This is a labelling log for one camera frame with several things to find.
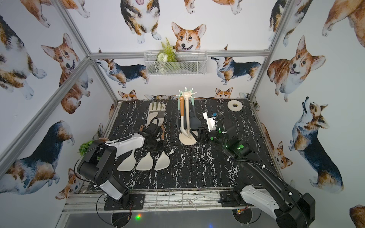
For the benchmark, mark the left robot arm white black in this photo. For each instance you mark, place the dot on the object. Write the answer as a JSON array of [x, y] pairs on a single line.
[[98, 162]]

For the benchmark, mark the grey spatula mint handle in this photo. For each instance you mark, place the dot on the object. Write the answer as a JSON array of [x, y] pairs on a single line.
[[194, 120]]

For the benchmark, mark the green potted plant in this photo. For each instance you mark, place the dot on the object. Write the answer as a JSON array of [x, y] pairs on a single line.
[[85, 146]]

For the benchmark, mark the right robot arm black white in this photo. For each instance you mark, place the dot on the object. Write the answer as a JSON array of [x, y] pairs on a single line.
[[285, 204]]

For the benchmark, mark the cream slotted turner wooden handle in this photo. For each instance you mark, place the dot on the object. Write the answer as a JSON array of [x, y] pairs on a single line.
[[181, 102]]

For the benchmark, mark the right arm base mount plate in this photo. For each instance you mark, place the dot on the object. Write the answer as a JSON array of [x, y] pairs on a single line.
[[231, 199]]

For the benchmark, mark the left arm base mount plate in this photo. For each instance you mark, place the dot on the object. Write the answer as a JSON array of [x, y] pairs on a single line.
[[128, 202]]

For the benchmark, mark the fern and white flower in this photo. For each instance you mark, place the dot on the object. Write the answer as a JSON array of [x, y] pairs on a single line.
[[166, 58]]

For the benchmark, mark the cream spatula wooden handle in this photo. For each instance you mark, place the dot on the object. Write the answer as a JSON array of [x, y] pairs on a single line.
[[146, 163]]

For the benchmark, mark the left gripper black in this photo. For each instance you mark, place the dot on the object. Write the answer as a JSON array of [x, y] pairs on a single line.
[[155, 133]]

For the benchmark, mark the white tape roll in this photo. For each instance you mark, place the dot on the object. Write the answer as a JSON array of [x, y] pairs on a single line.
[[235, 105]]

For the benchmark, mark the cream utensil rack stand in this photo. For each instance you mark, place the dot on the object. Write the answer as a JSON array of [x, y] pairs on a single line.
[[188, 113]]

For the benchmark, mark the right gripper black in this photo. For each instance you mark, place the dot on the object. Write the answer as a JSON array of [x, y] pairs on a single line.
[[205, 131]]

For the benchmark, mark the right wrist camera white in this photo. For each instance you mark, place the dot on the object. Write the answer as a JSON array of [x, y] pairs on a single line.
[[211, 121]]

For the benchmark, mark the cream spoon wooden handle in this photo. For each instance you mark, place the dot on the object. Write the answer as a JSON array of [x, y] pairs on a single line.
[[127, 162]]

